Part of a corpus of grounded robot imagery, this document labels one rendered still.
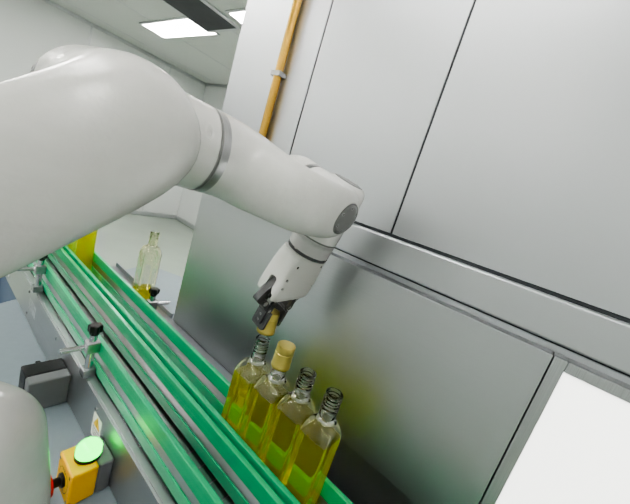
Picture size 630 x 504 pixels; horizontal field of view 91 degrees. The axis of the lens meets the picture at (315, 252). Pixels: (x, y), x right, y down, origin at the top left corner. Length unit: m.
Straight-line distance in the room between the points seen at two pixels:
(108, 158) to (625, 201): 0.58
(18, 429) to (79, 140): 0.22
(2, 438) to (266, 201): 0.27
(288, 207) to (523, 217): 0.38
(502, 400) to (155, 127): 0.56
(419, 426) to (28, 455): 0.52
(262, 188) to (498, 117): 0.42
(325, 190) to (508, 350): 0.37
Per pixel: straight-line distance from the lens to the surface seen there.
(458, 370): 0.59
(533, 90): 0.63
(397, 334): 0.60
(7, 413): 0.33
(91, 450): 0.81
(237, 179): 0.33
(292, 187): 0.33
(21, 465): 0.36
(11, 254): 0.23
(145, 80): 0.23
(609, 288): 0.58
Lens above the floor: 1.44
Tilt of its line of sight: 11 degrees down
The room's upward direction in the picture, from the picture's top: 18 degrees clockwise
